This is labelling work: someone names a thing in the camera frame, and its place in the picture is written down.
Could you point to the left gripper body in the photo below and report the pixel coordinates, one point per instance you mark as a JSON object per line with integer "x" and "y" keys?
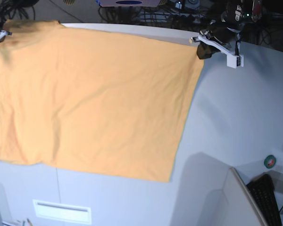
{"x": 222, "y": 32}

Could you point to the orange yellow t-shirt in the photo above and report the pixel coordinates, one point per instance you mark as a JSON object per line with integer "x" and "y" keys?
{"x": 93, "y": 101}

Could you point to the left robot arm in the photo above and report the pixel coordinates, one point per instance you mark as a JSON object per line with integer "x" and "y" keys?
{"x": 241, "y": 11}

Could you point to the green tape roll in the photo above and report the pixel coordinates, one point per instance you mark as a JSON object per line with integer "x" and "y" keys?
{"x": 270, "y": 161}

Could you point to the black keyboard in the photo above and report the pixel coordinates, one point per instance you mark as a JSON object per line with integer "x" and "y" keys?
{"x": 262, "y": 191}

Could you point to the beige board panel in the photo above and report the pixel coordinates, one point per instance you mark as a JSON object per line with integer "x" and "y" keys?
{"x": 243, "y": 210}

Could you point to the white rectangular tray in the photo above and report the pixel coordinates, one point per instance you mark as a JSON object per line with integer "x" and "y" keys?
{"x": 63, "y": 212}

